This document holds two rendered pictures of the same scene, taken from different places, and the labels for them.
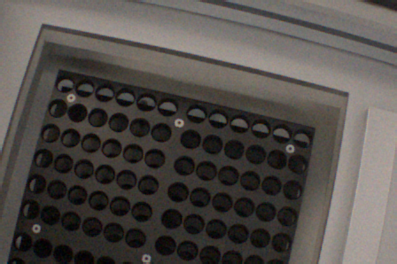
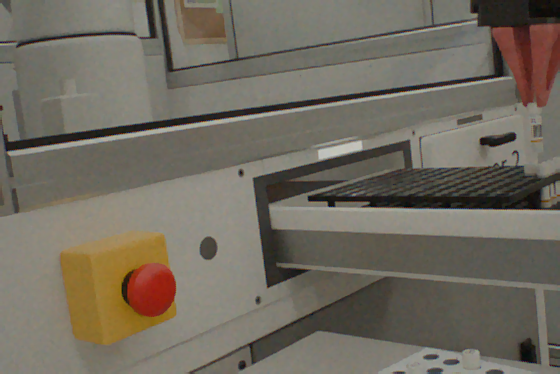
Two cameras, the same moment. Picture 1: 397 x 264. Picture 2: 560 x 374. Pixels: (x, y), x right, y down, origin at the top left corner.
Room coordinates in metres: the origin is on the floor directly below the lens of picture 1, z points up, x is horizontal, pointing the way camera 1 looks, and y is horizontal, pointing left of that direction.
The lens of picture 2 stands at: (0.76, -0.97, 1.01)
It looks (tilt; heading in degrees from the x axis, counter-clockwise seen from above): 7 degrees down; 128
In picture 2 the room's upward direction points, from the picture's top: 7 degrees counter-clockwise
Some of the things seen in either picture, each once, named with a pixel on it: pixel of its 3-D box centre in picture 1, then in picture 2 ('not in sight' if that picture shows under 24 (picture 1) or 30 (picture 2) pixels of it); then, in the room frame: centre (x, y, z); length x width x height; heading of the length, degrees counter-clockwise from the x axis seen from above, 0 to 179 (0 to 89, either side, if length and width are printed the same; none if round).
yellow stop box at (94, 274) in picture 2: not in sight; (121, 285); (0.29, -0.64, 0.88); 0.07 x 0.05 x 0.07; 88
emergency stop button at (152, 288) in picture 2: not in sight; (148, 289); (0.33, -0.64, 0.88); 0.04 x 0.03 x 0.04; 88
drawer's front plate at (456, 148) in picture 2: not in sight; (479, 162); (0.30, 0.01, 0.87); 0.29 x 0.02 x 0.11; 88
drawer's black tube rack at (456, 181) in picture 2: not in sight; (447, 210); (0.41, -0.31, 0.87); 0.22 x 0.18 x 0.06; 178
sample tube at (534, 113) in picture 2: not in sight; (535, 127); (0.51, -0.32, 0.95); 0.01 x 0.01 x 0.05
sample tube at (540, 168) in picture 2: not in sight; (544, 188); (0.51, -0.30, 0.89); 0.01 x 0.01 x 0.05
